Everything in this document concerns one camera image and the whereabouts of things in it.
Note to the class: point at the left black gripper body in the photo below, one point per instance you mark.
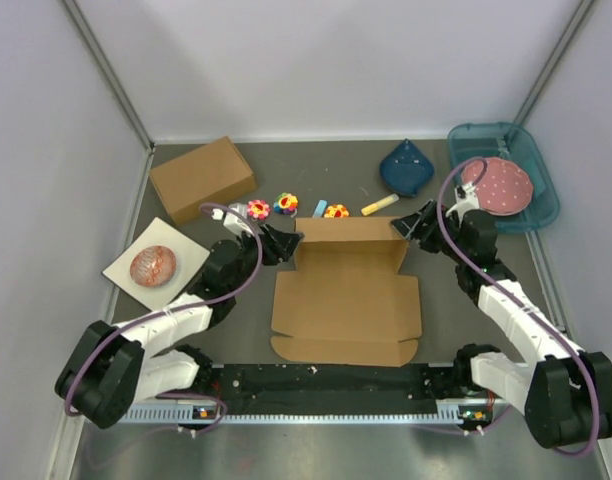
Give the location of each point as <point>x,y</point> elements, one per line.
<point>250,256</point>

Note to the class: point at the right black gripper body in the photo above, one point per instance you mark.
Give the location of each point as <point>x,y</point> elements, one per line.
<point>451,227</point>

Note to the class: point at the brown cardboard box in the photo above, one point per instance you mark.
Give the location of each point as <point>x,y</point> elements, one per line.
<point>216,172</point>
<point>346,301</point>

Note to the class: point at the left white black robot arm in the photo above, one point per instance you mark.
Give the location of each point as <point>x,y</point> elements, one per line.
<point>114,366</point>

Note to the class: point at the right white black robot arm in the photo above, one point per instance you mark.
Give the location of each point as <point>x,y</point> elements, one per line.
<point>563,392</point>

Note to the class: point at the closed brown cardboard box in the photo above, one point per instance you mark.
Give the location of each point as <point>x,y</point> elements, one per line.
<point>216,172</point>

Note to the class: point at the yellow highlighter pen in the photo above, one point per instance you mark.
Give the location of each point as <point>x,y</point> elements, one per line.
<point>379,205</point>

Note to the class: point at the pink plush flower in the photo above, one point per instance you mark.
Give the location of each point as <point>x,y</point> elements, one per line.
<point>258,209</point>

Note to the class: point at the rainbow plush flower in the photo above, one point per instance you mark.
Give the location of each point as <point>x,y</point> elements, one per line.
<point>286,204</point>

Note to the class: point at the light blue highlighter pen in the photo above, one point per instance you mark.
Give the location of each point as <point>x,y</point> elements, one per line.
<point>320,209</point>

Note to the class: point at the pink polka dot plate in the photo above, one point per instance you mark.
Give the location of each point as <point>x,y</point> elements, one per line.
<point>502,188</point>

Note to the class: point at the dark blue teardrop dish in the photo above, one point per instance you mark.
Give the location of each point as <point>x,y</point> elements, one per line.
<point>406,169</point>

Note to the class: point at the orange plush flower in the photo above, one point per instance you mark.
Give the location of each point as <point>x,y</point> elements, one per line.
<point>336,211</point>

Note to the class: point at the white square board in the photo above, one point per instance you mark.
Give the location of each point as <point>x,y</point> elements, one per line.
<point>190,257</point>

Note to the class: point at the red patterned bowl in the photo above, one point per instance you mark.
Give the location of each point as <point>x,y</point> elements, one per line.
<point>153,266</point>

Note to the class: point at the teal transparent plastic bin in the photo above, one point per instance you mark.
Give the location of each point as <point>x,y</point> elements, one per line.
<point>510,142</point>

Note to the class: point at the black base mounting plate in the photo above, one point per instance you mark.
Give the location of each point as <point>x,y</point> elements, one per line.
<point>319,388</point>

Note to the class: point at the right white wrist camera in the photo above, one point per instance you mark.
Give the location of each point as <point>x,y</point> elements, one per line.
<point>466,200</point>

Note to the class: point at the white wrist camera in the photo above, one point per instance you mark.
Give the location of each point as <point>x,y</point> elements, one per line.
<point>233,220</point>
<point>466,200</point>

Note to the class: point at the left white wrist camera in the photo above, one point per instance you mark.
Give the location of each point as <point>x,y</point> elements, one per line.
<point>233,220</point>

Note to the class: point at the grey slotted cable duct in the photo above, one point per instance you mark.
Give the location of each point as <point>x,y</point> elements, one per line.
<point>203,413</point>

